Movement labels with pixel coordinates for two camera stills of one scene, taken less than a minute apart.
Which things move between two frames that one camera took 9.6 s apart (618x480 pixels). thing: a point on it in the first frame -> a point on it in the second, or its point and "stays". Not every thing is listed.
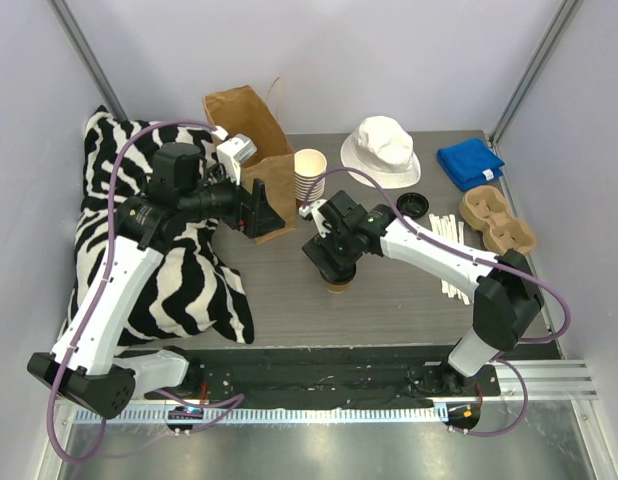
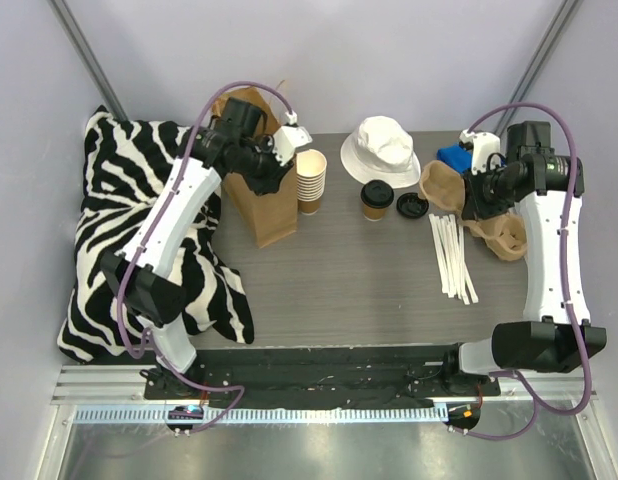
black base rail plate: (334, 376) stays
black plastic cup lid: (338, 275) -> (377, 193)
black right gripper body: (322, 253) -> (474, 198)
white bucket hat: (382, 149) stays
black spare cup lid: (412, 204) stays
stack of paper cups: (310, 165) stays
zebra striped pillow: (193, 290) stays
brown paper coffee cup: (337, 288) -> (376, 195)
